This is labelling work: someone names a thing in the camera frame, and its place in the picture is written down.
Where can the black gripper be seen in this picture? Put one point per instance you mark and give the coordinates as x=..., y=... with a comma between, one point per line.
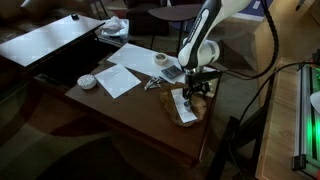
x=200, y=77

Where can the small metal measuring cup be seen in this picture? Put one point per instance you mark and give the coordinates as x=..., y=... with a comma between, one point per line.
x=187, y=106

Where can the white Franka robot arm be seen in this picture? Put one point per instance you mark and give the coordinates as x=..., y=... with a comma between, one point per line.
x=196, y=40

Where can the white paper strip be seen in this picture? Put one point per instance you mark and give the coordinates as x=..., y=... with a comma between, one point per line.
x=185, y=116

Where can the grey calculator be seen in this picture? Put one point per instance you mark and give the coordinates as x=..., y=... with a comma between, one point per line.
x=171, y=71

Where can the masking tape roll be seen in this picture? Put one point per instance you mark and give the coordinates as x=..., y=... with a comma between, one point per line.
x=156, y=60

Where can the black metal stand leg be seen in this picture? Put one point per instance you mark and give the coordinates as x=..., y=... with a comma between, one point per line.
x=223, y=150

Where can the brown wooden coffee table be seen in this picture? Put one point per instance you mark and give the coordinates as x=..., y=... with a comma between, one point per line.
x=133, y=113

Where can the white paper sheet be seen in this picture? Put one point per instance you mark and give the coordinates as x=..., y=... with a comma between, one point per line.
x=136, y=58
x=116, y=80

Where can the round dark side table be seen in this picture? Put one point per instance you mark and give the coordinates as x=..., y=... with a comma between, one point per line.
x=176, y=11

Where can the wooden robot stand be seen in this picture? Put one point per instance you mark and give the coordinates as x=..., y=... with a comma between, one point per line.
x=280, y=116

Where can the dark chair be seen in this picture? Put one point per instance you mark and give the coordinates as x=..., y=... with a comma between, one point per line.
x=146, y=16

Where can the clear plastic storage bin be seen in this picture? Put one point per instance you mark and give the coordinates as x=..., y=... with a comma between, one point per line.
x=122, y=33

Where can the white plastic bag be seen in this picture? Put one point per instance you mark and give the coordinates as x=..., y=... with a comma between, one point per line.
x=112, y=25

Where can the white round container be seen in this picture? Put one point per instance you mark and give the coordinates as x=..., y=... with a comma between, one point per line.
x=86, y=81

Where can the small black object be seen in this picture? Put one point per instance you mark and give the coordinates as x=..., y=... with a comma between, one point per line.
x=75, y=16

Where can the dark lift-top table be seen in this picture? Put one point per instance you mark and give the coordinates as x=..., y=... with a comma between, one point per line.
x=43, y=40

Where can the aluminium rail frame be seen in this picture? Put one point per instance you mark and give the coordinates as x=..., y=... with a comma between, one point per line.
x=301, y=116

